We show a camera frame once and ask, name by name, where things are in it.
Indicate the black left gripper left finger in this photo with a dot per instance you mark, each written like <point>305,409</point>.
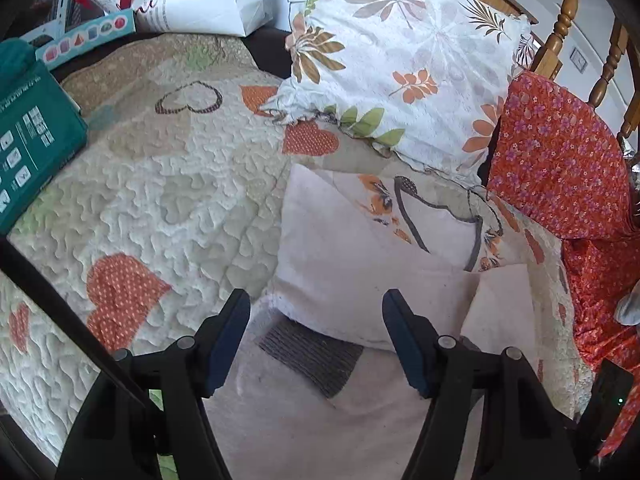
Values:
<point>187,372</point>

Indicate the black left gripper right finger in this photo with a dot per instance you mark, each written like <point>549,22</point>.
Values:
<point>446,373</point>

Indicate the pale pink embroidered sweater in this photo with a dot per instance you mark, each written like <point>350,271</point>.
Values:
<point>380,309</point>

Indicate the heart patterned quilted bedspread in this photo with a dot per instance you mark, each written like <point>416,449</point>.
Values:
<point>177,200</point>

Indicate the red floral fabric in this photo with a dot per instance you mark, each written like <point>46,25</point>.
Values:
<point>558,162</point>

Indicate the teal plastic package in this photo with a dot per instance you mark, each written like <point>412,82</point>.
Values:
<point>41,129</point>

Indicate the white floral pillow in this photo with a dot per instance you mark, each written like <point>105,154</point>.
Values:
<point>425,79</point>

